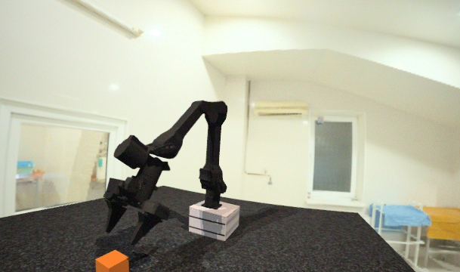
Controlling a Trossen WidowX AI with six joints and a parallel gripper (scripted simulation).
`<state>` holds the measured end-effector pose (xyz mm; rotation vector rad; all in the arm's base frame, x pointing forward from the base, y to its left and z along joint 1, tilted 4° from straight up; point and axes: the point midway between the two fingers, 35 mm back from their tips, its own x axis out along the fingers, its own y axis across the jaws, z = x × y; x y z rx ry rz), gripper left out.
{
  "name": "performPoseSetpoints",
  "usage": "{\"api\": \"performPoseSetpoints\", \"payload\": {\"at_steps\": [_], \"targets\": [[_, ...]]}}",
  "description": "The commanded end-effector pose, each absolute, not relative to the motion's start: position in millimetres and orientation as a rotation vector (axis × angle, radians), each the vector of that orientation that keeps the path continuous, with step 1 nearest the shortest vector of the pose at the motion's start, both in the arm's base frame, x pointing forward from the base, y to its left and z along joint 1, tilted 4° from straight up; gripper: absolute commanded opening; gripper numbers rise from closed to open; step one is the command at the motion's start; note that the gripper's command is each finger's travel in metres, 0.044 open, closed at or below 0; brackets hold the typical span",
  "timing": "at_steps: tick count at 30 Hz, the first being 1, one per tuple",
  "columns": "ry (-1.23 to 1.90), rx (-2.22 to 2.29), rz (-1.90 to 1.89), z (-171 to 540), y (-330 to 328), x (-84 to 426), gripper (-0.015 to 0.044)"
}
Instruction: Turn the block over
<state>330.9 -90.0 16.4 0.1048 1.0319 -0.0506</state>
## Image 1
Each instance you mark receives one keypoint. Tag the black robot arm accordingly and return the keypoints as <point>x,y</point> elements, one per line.
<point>167,145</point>

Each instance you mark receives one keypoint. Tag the orange cube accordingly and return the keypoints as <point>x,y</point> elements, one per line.
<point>112,262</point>

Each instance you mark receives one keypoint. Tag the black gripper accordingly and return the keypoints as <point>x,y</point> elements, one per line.
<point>153,211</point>

